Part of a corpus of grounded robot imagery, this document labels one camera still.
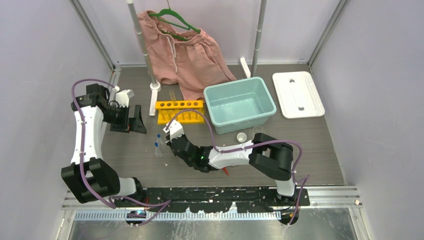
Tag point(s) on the left metal rack pole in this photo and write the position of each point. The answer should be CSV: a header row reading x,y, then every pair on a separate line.
x,y
140,39

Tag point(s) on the teal plastic bin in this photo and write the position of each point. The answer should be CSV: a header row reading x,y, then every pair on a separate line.
x,y
238,105

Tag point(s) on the white wash bottle red cap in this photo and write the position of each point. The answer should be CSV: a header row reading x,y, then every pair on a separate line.
x,y
225,170

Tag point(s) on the white bin lid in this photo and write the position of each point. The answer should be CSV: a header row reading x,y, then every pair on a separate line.
x,y
297,95

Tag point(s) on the blue capped tube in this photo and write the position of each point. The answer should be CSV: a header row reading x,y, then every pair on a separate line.
x,y
157,150
160,142

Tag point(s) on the small clear glass beaker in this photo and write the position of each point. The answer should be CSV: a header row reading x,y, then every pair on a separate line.
x,y
257,129

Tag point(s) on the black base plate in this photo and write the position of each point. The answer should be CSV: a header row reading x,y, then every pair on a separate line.
x,y
247,199

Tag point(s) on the right metal rack pole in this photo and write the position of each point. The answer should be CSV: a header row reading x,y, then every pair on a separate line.
x,y
258,37

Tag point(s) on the white rack foot right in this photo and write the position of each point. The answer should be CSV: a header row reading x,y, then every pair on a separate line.
x,y
245,67

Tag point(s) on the metal rack pole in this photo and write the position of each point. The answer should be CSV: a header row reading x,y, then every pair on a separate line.
x,y
258,37
140,39

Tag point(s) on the clear acrylic tube rack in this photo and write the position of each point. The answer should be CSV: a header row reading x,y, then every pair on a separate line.
x,y
167,152

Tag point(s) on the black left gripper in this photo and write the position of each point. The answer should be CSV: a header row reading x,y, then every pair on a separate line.
x,y
132,124

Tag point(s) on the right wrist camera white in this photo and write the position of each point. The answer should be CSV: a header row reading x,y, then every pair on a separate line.
x,y
173,130

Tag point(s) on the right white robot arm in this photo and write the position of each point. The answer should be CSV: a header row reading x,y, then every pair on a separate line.
x,y
272,157

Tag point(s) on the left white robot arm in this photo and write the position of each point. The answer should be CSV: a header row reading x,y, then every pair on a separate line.
x,y
88,176

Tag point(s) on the small white cup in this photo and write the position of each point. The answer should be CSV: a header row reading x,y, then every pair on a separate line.
x,y
241,137

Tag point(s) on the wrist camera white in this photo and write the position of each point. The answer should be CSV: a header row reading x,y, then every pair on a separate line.
x,y
173,130
122,98

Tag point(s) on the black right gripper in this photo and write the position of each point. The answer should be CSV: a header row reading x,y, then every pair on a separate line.
x,y
168,142

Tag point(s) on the clear test tube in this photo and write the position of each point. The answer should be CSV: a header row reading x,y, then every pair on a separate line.
x,y
173,97

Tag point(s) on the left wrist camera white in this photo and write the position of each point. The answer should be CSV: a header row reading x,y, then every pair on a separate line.
x,y
122,98

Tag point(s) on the pink shorts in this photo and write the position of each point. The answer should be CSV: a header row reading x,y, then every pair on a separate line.
x,y
190,59

